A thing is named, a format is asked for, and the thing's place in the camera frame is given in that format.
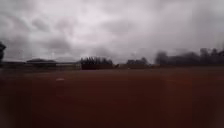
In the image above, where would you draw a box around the dark hedge clump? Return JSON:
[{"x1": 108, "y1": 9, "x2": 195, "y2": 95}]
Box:
[{"x1": 80, "y1": 56, "x2": 114, "y2": 71}]

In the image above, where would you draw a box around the red dirt ground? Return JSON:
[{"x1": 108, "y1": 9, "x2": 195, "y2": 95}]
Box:
[{"x1": 0, "y1": 66, "x2": 224, "y2": 128}]

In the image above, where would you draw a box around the low long building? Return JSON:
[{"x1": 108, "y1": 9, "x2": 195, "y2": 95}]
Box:
[{"x1": 0, "y1": 58, "x2": 82, "y2": 70}]

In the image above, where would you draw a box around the row of trees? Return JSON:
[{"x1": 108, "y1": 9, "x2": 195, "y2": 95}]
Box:
[{"x1": 125, "y1": 47, "x2": 224, "y2": 67}]

